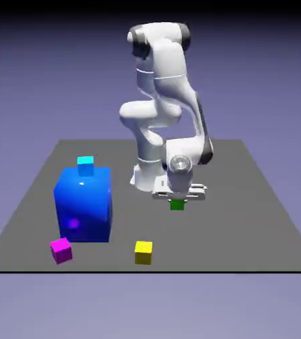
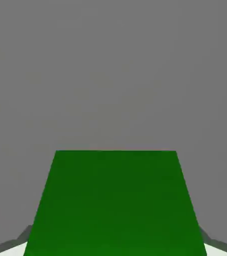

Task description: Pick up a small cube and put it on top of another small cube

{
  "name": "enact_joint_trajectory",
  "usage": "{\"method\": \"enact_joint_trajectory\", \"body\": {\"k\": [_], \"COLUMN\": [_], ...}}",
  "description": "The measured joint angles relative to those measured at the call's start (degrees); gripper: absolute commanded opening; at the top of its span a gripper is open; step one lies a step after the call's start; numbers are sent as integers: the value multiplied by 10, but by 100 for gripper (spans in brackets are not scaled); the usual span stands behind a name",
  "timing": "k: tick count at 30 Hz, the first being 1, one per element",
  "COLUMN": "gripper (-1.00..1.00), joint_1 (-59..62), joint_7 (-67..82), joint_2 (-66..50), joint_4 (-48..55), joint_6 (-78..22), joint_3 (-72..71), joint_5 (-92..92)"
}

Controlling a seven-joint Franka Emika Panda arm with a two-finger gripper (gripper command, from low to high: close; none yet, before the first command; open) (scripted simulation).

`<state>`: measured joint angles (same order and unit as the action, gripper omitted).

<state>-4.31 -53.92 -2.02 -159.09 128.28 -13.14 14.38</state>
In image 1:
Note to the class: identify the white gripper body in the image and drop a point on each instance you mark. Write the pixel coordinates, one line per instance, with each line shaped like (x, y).
(197, 196)

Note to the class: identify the small magenta cube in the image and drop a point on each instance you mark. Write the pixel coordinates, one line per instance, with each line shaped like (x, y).
(61, 250)

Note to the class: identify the small cyan cube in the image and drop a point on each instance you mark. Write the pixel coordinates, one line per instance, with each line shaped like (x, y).
(85, 165)

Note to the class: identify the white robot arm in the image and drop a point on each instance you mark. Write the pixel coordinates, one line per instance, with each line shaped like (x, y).
(163, 79)

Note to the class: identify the small yellow cube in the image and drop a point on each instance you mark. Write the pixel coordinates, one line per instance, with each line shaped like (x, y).
(143, 253)

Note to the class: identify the large blue box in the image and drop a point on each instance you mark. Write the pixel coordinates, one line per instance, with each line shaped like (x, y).
(84, 204)

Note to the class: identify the small green cube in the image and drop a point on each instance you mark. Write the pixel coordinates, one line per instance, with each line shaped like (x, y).
(177, 205)

